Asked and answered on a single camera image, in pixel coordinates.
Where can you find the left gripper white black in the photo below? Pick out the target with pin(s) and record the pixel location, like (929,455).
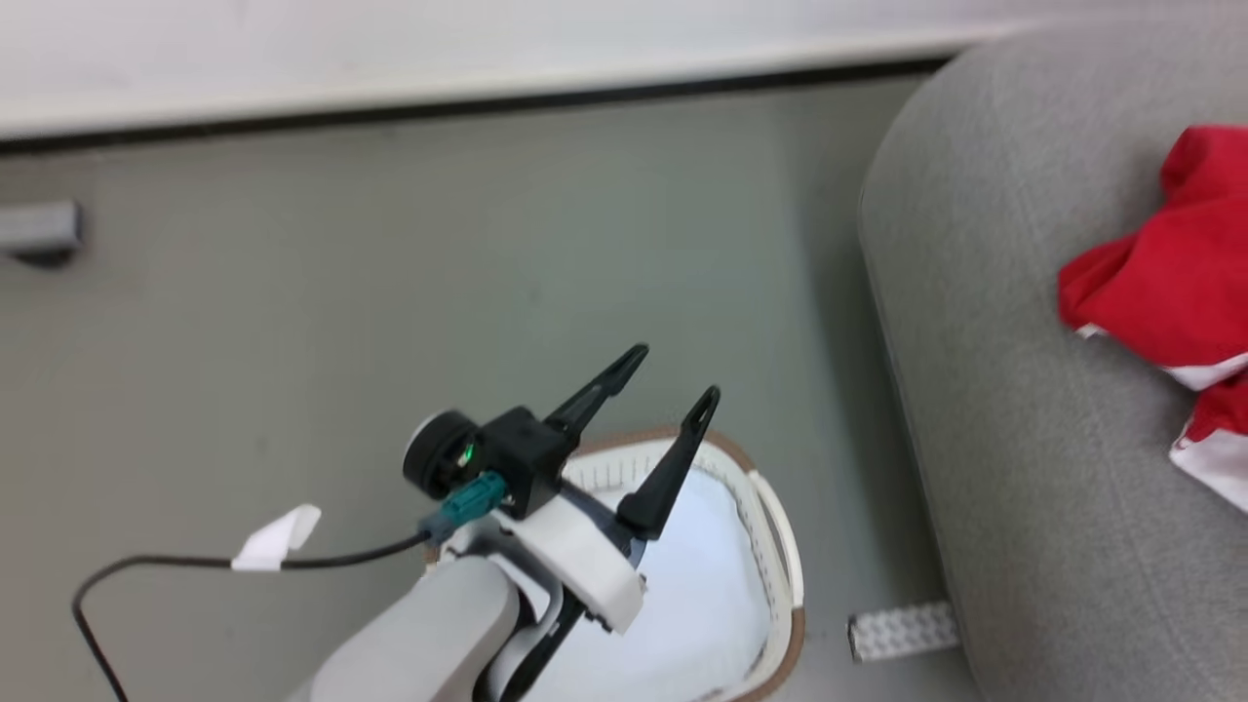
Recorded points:
(585,561)

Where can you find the red and white garment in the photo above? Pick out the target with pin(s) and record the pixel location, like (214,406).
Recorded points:
(1170,273)

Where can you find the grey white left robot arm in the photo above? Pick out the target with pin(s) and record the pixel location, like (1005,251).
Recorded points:
(429,634)

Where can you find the grey fabric sofa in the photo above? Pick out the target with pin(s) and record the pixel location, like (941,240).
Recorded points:
(1024,390)

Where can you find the white perforated laundry basket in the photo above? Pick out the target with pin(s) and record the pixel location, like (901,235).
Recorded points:
(770,546)

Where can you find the white perforated plastic piece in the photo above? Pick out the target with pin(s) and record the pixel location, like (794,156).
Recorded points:
(902,632)

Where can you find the white baseboard strip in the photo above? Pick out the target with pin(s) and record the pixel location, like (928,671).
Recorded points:
(487,90)

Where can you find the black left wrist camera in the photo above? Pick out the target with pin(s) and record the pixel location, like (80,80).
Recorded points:
(522,444)

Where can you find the black round frame foot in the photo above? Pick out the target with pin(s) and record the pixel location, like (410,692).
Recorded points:
(39,259)

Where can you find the grey metal frame post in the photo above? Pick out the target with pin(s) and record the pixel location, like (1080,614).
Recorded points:
(34,226)

